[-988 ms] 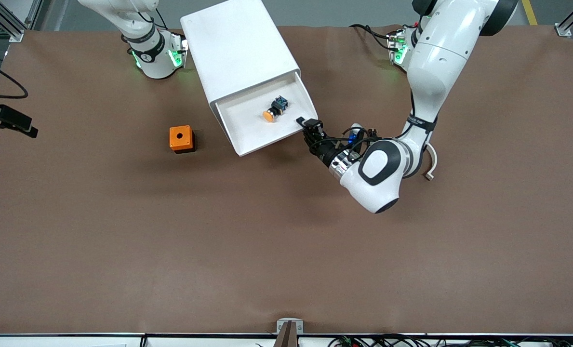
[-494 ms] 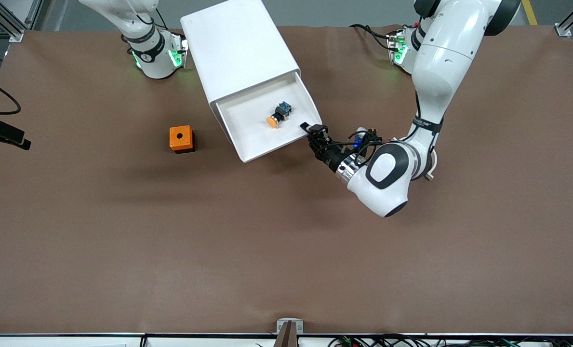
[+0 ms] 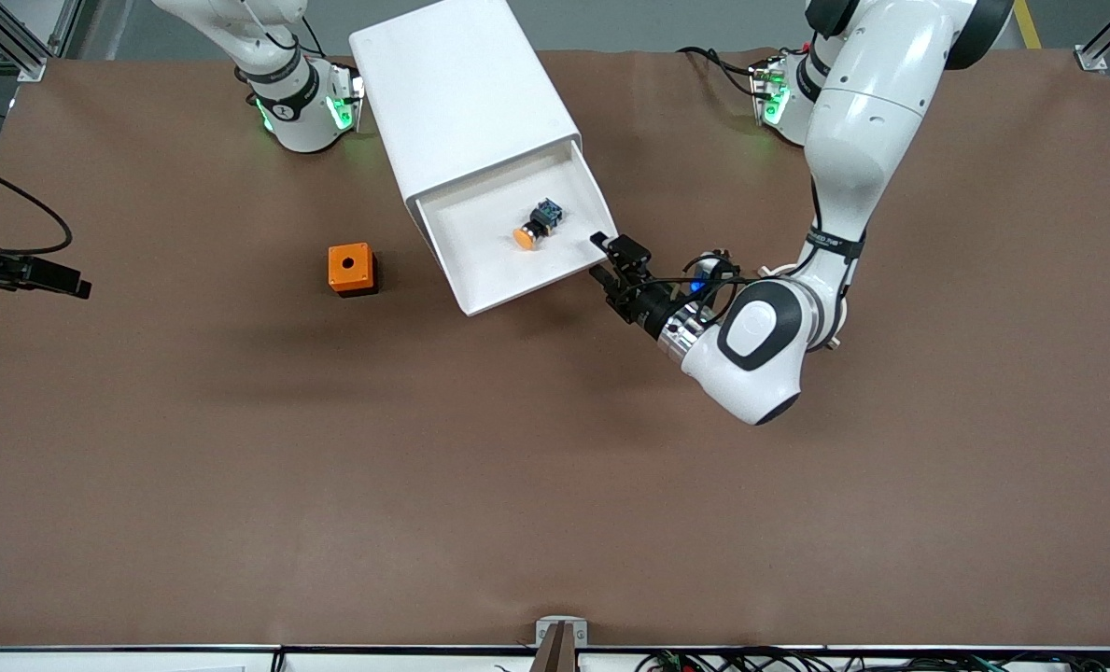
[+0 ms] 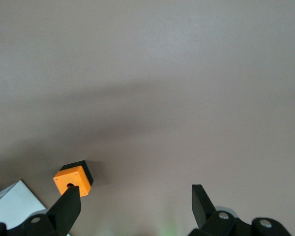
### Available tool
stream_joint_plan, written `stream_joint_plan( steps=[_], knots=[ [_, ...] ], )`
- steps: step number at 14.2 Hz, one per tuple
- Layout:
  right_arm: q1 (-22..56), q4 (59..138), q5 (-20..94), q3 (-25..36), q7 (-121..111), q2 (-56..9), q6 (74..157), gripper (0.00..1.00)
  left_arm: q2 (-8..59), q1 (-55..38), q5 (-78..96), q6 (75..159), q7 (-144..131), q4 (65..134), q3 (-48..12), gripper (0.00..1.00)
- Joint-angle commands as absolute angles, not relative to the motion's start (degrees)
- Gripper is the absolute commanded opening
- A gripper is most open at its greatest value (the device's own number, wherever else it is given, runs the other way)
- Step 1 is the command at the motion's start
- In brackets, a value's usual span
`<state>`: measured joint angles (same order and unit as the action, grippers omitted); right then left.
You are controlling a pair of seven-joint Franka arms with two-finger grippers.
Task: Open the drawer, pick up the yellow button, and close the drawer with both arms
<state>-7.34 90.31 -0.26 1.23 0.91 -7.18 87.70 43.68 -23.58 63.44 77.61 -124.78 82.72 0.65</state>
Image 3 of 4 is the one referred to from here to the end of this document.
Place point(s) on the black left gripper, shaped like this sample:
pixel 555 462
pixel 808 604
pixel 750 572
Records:
pixel 649 305

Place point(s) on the brown table mat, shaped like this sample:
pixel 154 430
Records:
pixel 237 467

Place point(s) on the orange black button enclosure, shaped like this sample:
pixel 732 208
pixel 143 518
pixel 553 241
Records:
pixel 347 266

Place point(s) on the orange push button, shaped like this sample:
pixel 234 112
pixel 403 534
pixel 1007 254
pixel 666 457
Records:
pixel 526 236

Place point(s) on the white drawer cabinet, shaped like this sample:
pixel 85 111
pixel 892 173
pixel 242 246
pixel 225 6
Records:
pixel 461 84

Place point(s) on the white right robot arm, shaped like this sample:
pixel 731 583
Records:
pixel 298 112

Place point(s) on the white table edge rail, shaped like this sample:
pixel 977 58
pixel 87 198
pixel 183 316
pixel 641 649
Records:
pixel 97 661

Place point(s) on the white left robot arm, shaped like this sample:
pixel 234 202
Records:
pixel 853 121

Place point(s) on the silver mount bracket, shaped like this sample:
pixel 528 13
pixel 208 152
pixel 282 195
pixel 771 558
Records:
pixel 545 630

